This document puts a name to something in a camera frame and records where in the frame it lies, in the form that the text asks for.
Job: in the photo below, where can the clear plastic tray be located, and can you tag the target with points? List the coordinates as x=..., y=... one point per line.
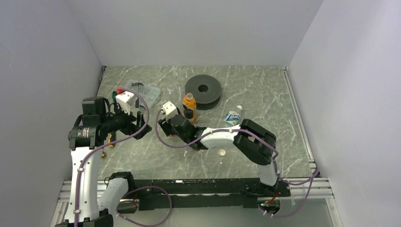
x=149, y=93

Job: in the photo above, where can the dark grey perforated spool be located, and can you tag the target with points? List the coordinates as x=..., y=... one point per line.
x=206, y=90

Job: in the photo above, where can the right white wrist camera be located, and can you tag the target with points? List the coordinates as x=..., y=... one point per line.
x=169, y=110

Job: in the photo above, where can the clear plastic bottle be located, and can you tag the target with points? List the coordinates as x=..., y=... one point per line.
x=172, y=95

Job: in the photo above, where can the white-label water bottle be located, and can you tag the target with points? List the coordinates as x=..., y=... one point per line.
x=233, y=116

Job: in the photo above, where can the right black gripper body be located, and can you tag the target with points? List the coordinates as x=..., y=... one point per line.
x=166, y=127

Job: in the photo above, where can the white large bottle cap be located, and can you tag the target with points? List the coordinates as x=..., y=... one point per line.
x=222, y=152

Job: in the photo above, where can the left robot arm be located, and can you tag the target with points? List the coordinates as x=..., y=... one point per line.
x=86, y=143

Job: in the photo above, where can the small hammer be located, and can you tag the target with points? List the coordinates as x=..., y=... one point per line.
x=137, y=92

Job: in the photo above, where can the black base frame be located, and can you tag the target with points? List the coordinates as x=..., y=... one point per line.
x=151, y=194

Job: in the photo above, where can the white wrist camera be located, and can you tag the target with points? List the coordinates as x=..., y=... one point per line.
x=169, y=110
x=125, y=99

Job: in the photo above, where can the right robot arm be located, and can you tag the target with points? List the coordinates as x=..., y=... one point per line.
x=255, y=142

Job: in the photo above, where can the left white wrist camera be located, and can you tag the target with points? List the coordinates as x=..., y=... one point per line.
x=125, y=99

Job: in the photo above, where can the aluminium rail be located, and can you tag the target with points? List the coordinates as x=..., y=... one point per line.
x=320, y=189

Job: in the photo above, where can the large orange blue-label bottle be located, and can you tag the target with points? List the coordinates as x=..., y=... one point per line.
x=189, y=108

